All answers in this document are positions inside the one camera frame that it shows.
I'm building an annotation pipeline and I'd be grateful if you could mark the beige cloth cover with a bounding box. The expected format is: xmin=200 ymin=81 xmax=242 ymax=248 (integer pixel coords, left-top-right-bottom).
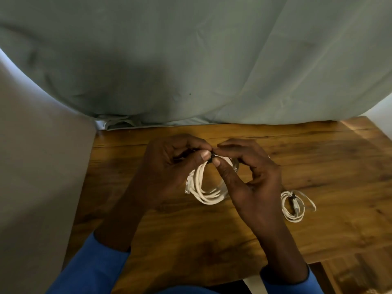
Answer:
xmin=0 ymin=59 xmax=97 ymax=294

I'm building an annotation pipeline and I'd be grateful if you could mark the grey-green fabric curtain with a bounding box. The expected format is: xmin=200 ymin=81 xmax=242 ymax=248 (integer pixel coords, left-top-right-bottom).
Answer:
xmin=0 ymin=0 xmax=392 ymax=131

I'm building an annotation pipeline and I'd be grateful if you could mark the person's right hand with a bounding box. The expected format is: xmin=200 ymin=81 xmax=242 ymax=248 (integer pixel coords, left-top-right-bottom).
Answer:
xmin=212 ymin=138 xmax=284 ymax=235

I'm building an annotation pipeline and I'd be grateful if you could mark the person's left hand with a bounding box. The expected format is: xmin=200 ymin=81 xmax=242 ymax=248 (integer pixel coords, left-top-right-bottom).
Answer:
xmin=130 ymin=134 xmax=214 ymax=212

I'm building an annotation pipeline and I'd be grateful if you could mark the white network cable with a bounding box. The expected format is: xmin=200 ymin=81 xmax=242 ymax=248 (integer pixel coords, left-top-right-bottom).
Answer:
xmin=184 ymin=154 xmax=240 ymax=206
xmin=280 ymin=190 xmax=317 ymax=223

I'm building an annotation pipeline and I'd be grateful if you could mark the person's left forearm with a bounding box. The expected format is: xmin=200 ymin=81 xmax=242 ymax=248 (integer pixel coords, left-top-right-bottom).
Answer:
xmin=46 ymin=193 xmax=160 ymax=294

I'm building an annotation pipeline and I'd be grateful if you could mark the person's right forearm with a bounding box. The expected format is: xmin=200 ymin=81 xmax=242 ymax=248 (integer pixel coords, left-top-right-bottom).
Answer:
xmin=245 ymin=220 xmax=325 ymax=294

